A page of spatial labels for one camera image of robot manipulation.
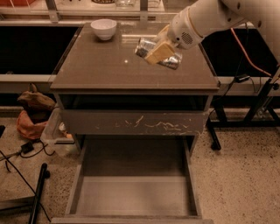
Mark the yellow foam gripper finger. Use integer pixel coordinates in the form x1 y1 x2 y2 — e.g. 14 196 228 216
153 25 169 43
145 41 175 65

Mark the black floor cable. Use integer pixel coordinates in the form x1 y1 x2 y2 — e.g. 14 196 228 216
0 139 56 224

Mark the black adapter on rail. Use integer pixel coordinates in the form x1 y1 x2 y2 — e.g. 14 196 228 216
234 74 250 83

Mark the white ceramic bowl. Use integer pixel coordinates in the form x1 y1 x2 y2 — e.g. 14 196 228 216
90 18 117 40

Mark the clear plastic bin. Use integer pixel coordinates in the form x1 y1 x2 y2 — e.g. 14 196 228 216
40 108 78 157

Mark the black table frame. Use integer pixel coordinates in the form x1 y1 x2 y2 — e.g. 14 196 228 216
206 72 280 151

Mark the orange cable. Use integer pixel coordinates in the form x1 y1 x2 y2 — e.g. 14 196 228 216
230 27 274 78

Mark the orange cloth bag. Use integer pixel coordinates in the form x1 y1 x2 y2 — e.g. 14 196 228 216
17 110 49 140

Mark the grey drawer cabinet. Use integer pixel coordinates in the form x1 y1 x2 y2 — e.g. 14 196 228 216
50 22 221 156

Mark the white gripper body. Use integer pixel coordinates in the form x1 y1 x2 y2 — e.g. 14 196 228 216
167 6 204 49

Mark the black metal stand leg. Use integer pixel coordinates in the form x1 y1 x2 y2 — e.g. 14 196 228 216
0 162 51 224

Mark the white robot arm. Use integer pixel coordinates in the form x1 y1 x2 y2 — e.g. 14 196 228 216
145 0 280 64

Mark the open grey middle drawer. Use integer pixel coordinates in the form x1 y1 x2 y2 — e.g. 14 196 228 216
52 136 214 224

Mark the silver redbull can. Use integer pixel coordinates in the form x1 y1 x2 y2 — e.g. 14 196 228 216
135 38 183 70

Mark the black power adapter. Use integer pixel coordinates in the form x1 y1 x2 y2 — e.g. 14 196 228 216
21 142 34 154

